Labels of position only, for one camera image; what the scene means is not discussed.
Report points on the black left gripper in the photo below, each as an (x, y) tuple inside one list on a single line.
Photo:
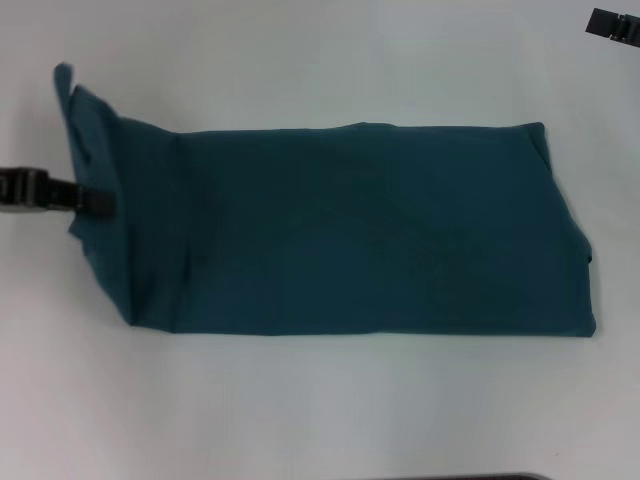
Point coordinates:
[(22, 192)]

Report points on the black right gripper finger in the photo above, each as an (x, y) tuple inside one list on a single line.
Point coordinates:
[(615, 24)]

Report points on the teal blue t-shirt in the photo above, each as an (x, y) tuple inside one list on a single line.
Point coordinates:
[(350, 225)]

